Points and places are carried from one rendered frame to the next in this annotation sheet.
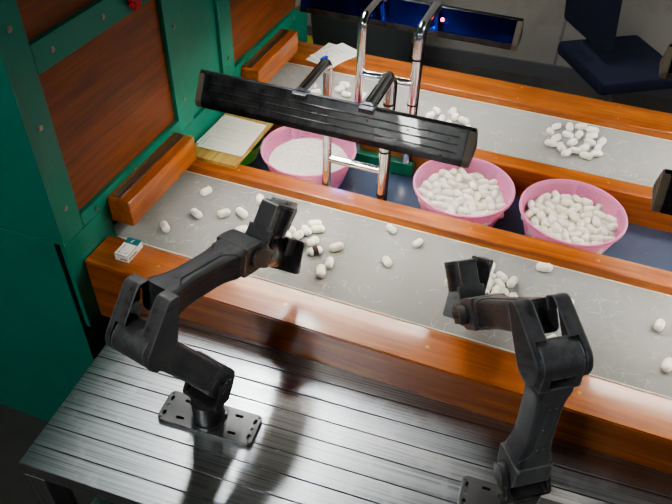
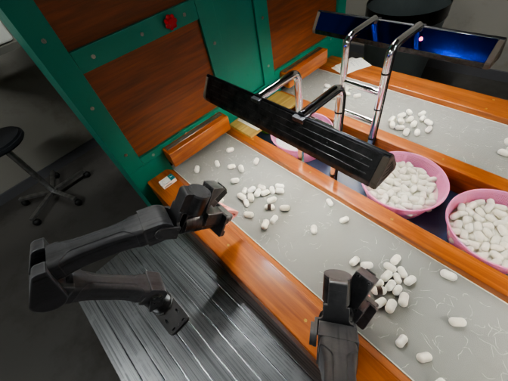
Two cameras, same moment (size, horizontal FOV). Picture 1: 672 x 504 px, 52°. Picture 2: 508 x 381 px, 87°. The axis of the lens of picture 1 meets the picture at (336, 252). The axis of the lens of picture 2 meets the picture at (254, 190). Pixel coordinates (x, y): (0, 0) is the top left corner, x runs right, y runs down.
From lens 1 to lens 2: 0.84 m
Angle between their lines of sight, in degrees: 27
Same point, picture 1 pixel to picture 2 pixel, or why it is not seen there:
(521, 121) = (482, 128)
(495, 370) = not seen: hidden behind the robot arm
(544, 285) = (441, 292)
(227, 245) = (134, 221)
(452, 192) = (392, 181)
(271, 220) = (181, 205)
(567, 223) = (491, 234)
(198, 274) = (87, 248)
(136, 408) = not seen: hidden behind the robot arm
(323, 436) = (216, 349)
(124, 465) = (109, 316)
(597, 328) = (483, 362)
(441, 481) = not seen: outside the picture
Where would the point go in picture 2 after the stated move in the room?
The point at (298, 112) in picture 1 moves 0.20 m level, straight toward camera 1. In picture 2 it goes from (254, 113) to (221, 163)
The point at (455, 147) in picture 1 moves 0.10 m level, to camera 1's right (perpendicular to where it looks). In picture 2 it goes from (366, 168) to (420, 180)
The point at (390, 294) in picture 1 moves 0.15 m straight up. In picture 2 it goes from (304, 257) to (303, 232)
